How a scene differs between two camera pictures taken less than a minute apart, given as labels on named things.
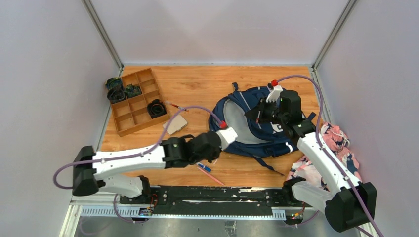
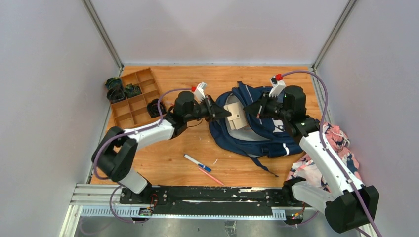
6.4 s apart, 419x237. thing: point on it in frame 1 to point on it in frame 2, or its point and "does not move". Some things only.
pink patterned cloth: x=337 y=142 does not move
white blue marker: x=205 y=168 does not move
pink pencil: x=212 y=176 does not move
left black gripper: x=216 y=150 to x=209 y=107
